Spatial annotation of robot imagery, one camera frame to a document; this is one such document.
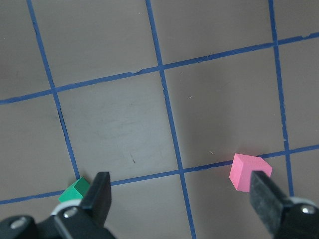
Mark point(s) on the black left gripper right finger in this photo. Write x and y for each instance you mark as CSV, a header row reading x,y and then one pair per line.
x,y
284,217

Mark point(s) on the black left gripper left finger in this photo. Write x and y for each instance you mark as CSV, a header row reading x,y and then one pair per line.
x,y
85,218

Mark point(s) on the green cube near left base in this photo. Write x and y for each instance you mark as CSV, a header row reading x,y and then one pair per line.
x,y
75,191

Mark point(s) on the pink cube centre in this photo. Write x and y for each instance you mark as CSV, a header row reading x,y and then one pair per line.
x,y
242,168

